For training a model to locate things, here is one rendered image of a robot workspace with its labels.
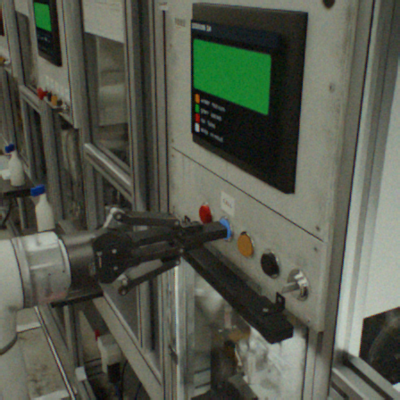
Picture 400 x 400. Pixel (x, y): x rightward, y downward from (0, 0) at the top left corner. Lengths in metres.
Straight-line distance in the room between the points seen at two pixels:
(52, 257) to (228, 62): 0.32
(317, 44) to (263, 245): 0.28
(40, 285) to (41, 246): 0.05
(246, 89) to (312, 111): 0.10
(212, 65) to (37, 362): 2.37
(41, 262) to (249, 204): 0.28
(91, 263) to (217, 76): 0.29
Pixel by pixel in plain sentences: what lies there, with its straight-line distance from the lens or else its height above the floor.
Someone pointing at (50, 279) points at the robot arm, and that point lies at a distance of 0.70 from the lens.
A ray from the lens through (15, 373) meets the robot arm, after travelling 0.76.
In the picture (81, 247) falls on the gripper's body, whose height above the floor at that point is 1.45.
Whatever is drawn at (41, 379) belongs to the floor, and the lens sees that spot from 2.85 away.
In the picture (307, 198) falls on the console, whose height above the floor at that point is 1.53.
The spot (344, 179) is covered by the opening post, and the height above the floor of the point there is 1.57.
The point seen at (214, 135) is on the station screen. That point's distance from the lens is 0.76.
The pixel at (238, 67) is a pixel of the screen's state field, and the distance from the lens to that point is 0.69.
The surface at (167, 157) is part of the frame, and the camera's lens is 1.02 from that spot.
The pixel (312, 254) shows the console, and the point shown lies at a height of 1.47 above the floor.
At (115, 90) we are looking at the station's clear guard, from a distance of 1.31.
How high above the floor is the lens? 1.77
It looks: 23 degrees down
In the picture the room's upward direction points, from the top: straight up
